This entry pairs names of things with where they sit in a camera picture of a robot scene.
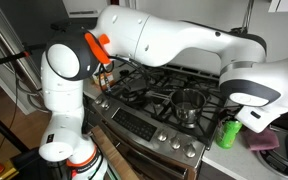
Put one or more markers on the black clamp bar orange tip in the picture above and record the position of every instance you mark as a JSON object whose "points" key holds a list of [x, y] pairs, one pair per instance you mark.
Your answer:
{"points": [[4, 60]]}

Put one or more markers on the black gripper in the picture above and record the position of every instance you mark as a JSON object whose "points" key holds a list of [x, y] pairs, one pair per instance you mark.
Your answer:
{"points": [[230, 117]]}

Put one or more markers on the green plastic bottle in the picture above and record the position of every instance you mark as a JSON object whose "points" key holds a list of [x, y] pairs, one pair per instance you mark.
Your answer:
{"points": [[229, 135]]}

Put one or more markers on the stainless steel gas stove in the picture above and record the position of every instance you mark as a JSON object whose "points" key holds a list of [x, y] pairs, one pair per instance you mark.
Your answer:
{"points": [[130, 123]]}

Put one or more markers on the wooden board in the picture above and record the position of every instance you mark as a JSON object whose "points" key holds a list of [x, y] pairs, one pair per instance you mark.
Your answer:
{"points": [[117, 156]]}

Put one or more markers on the hanging steel ladle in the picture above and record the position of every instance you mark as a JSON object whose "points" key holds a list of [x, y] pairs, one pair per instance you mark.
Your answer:
{"points": [[247, 16]]}

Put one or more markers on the black stand pole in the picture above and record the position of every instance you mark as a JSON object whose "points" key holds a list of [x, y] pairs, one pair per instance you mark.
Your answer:
{"points": [[4, 130]]}

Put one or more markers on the steel pan with lid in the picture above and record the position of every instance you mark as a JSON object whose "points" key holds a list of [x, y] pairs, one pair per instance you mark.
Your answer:
{"points": [[280, 160]]}

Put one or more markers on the stainless steel pot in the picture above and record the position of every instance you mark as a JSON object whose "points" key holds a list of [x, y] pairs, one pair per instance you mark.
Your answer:
{"points": [[188, 103]]}

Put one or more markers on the pink cloth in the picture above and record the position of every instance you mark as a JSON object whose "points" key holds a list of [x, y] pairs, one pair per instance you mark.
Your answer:
{"points": [[262, 140]]}

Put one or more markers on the silver stove knob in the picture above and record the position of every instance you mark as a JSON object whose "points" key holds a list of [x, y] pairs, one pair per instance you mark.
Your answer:
{"points": [[175, 143], [99, 101], [162, 136], [190, 151], [106, 105]]}

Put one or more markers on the black cast iron stove grate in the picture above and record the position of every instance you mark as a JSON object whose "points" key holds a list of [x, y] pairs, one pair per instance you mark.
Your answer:
{"points": [[214, 113]]}

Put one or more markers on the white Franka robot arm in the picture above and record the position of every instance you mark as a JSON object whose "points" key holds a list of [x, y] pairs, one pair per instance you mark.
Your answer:
{"points": [[170, 36]]}

